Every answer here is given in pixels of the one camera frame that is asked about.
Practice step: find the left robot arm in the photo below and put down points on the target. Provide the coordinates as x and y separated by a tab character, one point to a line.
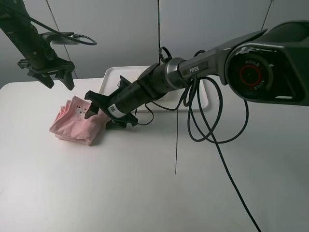
40	59

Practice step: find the white towel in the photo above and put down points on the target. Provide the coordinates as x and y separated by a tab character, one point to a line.
136	74

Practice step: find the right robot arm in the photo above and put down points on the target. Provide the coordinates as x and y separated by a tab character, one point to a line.
266	66

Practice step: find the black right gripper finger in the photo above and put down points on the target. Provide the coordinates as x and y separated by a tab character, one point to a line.
92	111
114	125

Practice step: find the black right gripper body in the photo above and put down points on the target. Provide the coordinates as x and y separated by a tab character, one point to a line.
101	101

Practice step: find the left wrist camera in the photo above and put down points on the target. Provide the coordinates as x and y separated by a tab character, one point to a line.
64	38

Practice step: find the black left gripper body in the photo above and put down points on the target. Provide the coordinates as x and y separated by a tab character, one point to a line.
57	67

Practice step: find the pink towel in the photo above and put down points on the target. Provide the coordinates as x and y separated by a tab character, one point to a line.
70	123

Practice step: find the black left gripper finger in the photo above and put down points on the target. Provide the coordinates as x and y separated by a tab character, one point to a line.
66	78
46	80

